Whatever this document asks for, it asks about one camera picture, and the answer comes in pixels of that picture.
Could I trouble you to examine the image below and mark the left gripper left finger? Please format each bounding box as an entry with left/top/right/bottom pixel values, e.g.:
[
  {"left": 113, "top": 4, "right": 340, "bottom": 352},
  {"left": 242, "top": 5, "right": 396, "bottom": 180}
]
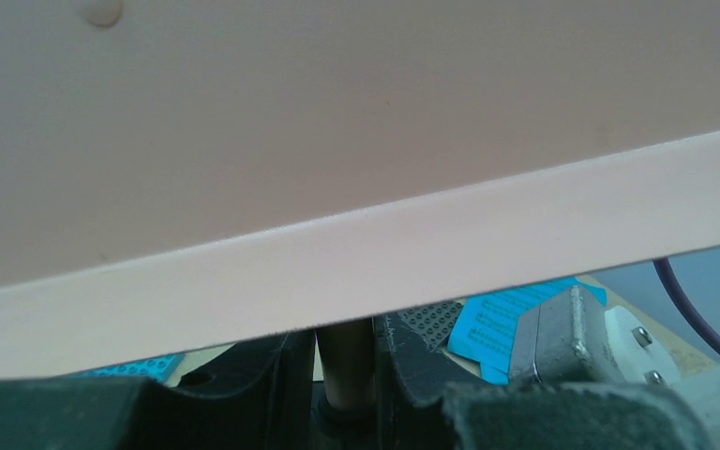
[{"left": 0, "top": 332, "right": 314, "bottom": 449}]

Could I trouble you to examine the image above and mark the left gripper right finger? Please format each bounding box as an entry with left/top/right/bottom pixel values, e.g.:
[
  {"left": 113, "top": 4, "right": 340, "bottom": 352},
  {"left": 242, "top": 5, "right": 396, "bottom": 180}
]
[{"left": 375, "top": 313, "right": 713, "bottom": 449}]

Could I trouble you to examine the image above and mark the blue sheet music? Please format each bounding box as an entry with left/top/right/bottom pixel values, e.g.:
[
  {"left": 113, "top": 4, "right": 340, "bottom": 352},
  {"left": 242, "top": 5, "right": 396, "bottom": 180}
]
[{"left": 447, "top": 277, "right": 623, "bottom": 385}]

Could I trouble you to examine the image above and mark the pink music stand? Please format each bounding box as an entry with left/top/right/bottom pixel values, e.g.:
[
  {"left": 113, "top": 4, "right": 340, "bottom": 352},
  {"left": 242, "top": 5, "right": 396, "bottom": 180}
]
[{"left": 0, "top": 1, "right": 720, "bottom": 380}]

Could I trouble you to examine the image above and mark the grey brick baseplate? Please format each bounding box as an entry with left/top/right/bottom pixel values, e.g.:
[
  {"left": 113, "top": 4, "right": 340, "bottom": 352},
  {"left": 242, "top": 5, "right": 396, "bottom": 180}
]
[{"left": 397, "top": 300, "right": 464, "bottom": 349}]

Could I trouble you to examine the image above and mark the blue brick baseplate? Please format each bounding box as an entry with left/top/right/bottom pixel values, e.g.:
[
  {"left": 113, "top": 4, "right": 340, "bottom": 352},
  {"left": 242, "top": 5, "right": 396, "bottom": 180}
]
[{"left": 73, "top": 353, "right": 185, "bottom": 383}]

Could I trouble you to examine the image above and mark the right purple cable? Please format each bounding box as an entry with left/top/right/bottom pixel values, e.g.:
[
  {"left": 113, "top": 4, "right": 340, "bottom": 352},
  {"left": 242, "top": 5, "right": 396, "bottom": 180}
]
[{"left": 652, "top": 257, "right": 720, "bottom": 383}]

